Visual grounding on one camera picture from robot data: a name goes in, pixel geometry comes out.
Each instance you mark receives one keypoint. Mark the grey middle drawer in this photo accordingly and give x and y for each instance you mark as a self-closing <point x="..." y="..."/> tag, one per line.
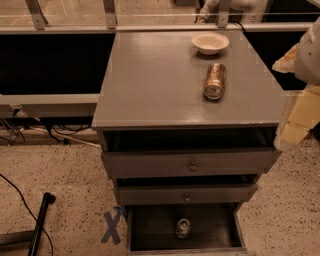
<point x="184" y="190"/>

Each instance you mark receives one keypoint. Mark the black metal stand leg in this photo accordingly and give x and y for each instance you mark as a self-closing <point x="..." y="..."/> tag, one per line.
<point x="31" y="237"/>

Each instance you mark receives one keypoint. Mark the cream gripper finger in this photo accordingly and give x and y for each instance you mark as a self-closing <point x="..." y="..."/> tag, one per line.
<point x="301" y="114"/>
<point x="286" y="64"/>

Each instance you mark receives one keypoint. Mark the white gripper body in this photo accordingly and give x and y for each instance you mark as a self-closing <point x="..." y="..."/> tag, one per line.
<point x="309" y="61"/>

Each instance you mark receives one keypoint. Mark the brown soda can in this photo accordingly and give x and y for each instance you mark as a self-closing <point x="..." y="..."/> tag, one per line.
<point x="214" y="86"/>

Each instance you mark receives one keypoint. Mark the grey drawer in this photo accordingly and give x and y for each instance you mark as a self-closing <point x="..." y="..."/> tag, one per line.
<point x="182" y="153"/>
<point x="184" y="190"/>
<point x="215" y="231"/>

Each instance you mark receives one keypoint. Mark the grey bottom drawer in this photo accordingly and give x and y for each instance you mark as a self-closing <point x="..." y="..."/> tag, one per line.
<point x="215" y="231"/>

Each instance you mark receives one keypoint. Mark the grey top drawer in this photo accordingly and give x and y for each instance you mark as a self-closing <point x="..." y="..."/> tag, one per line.
<point x="182" y="153"/>

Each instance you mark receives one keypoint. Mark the blue tape cross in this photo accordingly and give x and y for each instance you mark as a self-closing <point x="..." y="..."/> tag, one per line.
<point x="112" y="223"/>

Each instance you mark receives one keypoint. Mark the grey wooden drawer cabinet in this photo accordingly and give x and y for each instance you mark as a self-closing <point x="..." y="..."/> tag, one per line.
<point x="179" y="127"/>

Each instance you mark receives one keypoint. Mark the grey metal rail frame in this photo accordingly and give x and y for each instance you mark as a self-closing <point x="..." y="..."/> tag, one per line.
<point x="50" y="30"/>

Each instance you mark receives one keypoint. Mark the white paper bowl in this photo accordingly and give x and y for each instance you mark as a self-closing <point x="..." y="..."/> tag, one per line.
<point x="210" y="43"/>

